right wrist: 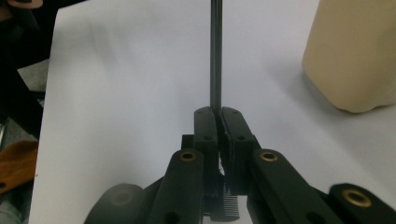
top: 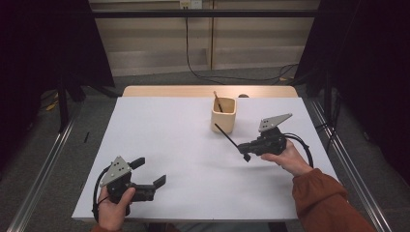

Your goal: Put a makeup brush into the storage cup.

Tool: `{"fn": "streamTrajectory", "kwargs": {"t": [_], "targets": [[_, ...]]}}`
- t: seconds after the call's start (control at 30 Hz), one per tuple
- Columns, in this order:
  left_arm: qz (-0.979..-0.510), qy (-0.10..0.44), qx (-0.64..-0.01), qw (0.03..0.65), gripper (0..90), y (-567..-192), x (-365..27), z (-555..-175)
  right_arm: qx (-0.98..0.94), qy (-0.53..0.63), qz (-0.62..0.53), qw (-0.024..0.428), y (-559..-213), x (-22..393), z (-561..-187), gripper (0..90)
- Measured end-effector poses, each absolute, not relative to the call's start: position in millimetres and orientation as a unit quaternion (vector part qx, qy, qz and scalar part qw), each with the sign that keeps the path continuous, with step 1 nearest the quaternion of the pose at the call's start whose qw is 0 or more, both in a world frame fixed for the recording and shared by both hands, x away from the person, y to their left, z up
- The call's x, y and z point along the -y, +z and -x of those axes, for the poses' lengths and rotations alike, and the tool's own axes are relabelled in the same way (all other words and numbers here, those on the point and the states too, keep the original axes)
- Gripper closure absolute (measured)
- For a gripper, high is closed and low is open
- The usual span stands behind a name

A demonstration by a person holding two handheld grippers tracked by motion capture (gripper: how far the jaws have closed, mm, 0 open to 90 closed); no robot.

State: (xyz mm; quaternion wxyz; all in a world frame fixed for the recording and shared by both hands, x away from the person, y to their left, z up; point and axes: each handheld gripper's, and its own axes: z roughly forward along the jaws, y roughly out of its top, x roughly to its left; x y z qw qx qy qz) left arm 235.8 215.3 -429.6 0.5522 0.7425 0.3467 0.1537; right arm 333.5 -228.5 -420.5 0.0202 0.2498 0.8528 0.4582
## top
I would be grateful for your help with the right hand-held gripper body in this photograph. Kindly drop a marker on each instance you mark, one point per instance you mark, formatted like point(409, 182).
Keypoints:
point(270, 141)

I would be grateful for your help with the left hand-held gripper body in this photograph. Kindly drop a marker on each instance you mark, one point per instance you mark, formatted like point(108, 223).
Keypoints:
point(119, 180)

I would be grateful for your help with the black pen with square cap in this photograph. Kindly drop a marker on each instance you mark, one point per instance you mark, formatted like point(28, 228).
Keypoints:
point(228, 138)

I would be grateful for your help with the beige square pen holder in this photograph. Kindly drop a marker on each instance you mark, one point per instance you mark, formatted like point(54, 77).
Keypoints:
point(223, 121)

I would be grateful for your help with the black pencil with orange end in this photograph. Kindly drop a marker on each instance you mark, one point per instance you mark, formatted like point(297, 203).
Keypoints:
point(218, 102)

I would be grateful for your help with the person's right hand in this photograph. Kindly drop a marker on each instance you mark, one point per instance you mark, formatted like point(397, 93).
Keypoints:
point(290, 159)

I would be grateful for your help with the person's left hand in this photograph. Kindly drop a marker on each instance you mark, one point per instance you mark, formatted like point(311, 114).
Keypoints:
point(112, 212)

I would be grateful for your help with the white table cover board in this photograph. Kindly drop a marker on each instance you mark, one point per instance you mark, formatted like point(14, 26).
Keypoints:
point(161, 135)

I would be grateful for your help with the small black stick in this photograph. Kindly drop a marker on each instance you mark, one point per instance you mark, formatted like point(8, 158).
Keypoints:
point(86, 137)

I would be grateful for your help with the black metal stand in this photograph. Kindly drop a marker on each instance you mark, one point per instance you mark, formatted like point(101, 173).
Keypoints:
point(63, 106)
point(328, 96)

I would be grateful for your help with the black curtain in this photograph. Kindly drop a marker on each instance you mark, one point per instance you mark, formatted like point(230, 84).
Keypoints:
point(370, 64)
point(38, 48)

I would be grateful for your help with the aluminium floor rail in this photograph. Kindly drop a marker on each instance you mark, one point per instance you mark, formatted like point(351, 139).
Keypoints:
point(42, 174)
point(354, 174)

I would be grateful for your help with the black horizontal frame bar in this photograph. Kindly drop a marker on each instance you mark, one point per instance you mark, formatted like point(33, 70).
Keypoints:
point(199, 13)

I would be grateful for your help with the white wall socket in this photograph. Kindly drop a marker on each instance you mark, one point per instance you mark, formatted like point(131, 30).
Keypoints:
point(190, 4)

